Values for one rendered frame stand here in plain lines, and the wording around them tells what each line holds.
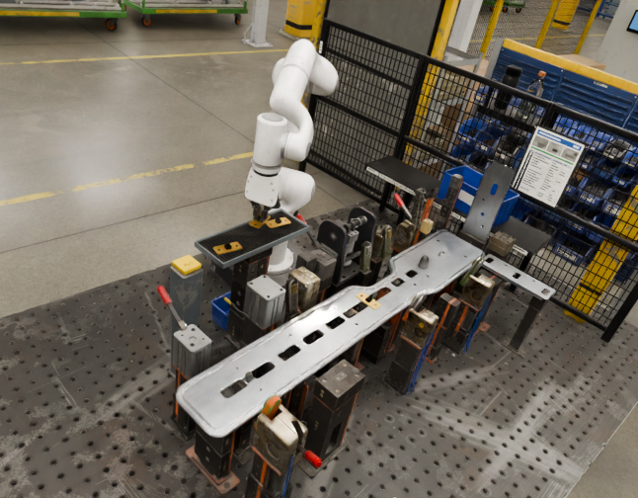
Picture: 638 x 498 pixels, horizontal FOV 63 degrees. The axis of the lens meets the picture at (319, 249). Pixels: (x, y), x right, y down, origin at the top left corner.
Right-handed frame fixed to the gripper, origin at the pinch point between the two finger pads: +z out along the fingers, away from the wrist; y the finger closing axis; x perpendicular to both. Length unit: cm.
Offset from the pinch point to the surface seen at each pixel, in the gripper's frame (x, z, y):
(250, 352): -32.0, 23.7, 16.1
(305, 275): -0.3, 15.9, 18.3
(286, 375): -34, 24, 29
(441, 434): -5, 54, 76
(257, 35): 620, 112, -311
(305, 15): 723, 88, -279
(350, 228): 20.0, 6.4, 24.6
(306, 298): -4.5, 21.4, 21.4
